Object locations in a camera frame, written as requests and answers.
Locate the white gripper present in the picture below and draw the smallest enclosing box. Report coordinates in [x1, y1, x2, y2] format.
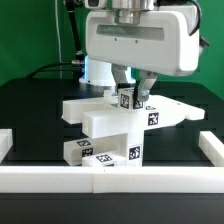
[86, 6, 199, 102]

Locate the white tagged cube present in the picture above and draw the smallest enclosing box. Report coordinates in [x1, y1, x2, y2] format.
[118, 88, 144, 111]

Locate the white chair back part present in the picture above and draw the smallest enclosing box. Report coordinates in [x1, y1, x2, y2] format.
[62, 91, 205, 139]

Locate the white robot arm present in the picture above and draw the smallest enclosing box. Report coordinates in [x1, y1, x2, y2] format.
[65, 0, 202, 101]

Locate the black cable on table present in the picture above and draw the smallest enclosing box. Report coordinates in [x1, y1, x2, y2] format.
[25, 60, 88, 80]

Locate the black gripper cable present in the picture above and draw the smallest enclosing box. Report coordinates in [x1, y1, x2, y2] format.
[188, 0, 212, 48]

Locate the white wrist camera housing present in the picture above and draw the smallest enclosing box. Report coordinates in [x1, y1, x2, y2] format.
[84, 0, 111, 9]

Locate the white hanging cable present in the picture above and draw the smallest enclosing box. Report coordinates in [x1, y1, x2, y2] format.
[54, 0, 64, 80]

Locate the white left fence rail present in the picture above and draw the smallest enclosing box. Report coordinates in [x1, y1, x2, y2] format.
[0, 129, 13, 163]

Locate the white front fence rail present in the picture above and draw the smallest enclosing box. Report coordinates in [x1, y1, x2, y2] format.
[0, 166, 224, 193]

